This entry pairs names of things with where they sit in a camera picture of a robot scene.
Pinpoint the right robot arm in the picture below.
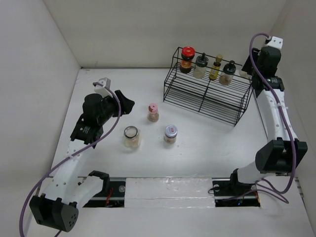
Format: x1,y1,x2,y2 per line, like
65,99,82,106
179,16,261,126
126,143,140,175
115,47,307,195

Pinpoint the yellow cap spice bottle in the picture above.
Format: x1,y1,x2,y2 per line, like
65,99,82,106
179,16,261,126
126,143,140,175
239,70,251,79

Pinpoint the black cap seasoning jar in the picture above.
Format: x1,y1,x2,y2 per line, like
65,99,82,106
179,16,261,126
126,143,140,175
193,53,208,79

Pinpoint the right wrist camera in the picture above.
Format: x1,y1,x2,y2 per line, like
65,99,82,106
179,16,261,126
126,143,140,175
265,36,283,50

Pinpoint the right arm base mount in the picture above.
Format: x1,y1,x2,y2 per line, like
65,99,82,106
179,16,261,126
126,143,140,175
208,178,261,207

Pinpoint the silver lid spice jar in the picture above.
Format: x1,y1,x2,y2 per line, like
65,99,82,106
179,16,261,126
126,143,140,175
164,125,178,144

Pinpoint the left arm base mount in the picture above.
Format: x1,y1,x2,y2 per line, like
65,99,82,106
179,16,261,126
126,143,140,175
84,179,126,208

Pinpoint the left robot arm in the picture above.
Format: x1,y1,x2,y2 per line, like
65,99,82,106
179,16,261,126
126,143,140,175
29,90,135,232

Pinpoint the red cap sauce bottle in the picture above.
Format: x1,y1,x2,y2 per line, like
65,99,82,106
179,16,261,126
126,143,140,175
180,46,195,74

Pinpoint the black wire rack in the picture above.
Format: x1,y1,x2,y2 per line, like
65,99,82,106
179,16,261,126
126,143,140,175
163,47,253,126

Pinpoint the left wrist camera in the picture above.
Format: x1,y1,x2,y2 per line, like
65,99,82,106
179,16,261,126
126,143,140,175
93,78,111,97

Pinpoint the black pump cap spice jar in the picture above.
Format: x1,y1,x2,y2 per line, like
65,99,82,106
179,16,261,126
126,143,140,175
219,60,236,85

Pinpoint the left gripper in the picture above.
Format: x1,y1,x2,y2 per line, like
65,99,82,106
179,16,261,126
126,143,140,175
98,90,133,125

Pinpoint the open wide glass jar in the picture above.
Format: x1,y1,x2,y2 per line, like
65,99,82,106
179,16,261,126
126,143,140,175
123,126,141,148

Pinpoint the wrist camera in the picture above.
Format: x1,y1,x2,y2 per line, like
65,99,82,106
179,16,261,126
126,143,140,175
265,36,283,50
93,78,111,97

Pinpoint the yellow oil bottle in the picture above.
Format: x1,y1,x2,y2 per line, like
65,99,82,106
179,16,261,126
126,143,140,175
209,54,223,80

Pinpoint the pink cap spice bottle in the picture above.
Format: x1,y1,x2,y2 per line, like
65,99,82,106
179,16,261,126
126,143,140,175
148,103,159,122

